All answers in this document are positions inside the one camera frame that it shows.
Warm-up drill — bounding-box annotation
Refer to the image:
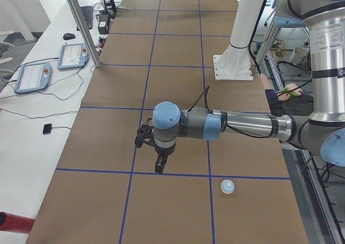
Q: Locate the black computer mouse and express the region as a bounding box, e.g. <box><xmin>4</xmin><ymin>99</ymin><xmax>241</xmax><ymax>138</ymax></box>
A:
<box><xmin>63</xmin><ymin>33</ymin><xmax>75</xmax><ymax>40</ymax></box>

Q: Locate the blue call bell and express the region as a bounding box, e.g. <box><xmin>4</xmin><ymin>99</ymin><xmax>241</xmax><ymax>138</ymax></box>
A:
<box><xmin>220</xmin><ymin>179</ymin><xmax>235</xmax><ymax>194</ymax></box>

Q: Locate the black monitor stand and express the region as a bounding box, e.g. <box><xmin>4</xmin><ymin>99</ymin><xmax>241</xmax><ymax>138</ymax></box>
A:
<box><xmin>103</xmin><ymin>0</ymin><xmax>118</xmax><ymax>19</ymax></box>

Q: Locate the black power adapter box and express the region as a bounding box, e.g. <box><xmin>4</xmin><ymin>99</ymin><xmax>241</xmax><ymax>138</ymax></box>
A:
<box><xmin>98</xmin><ymin>15</ymin><xmax>110</xmax><ymax>35</ymax></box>

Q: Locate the red cylinder object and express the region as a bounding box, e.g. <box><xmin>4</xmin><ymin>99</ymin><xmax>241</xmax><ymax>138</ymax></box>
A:
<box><xmin>1</xmin><ymin>212</ymin><xmax>35</xmax><ymax>234</ymax></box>

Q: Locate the teach pendant tablet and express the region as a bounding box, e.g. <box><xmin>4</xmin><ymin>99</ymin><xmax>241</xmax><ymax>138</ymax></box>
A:
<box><xmin>14</xmin><ymin>62</ymin><xmax>52</xmax><ymax>94</ymax></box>
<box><xmin>57</xmin><ymin>43</ymin><xmax>89</xmax><ymax>70</ymax></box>

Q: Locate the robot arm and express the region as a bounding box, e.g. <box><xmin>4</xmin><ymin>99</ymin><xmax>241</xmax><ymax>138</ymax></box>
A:
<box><xmin>135</xmin><ymin>0</ymin><xmax>344</xmax><ymax>173</ymax></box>

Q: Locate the far teach pendant tablet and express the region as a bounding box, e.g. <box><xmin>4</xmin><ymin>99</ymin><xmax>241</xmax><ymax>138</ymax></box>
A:
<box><xmin>57</xmin><ymin>43</ymin><xmax>89</xmax><ymax>70</ymax></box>

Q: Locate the person in dark clothes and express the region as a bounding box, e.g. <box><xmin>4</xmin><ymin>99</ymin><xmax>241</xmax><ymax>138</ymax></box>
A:
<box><xmin>260</xmin><ymin>73</ymin><xmax>321</xmax><ymax>151</ymax></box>

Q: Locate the aluminium frame post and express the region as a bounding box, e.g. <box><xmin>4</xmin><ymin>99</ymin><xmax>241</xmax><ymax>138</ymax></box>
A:
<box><xmin>67</xmin><ymin>0</ymin><xmax>101</xmax><ymax>67</ymax></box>

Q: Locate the small black puck device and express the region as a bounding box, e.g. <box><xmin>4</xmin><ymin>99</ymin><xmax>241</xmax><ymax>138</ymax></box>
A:
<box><xmin>43</xmin><ymin>123</ymin><xmax>52</xmax><ymax>135</ymax></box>

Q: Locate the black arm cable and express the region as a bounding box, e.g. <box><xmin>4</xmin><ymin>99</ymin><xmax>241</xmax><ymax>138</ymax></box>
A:
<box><xmin>188</xmin><ymin>86</ymin><xmax>273</xmax><ymax>138</ymax></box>

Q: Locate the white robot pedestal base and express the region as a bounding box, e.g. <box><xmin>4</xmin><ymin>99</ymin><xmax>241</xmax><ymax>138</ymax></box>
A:
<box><xmin>213</xmin><ymin>0</ymin><xmax>267</xmax><ymax>81</ymax></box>

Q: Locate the black keyboard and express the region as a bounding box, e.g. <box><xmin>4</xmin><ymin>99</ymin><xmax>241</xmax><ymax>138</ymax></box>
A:
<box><xmin>80</xmin><ymin>5</ymin><xmax>93</xmax><ymax>30</ymax></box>

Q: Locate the near teach pendant tablet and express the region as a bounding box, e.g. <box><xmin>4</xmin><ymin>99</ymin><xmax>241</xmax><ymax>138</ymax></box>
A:
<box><xmin>14</xmin><ymin>62</ymin><xmax>52</xmax><ymax>94</ymax></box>

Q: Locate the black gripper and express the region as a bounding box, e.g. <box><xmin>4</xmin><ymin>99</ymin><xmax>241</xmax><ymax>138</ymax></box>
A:
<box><xmin>135</xmin><ymin>118</ymin><xmax>168</xmax><ymax>173</ymax></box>

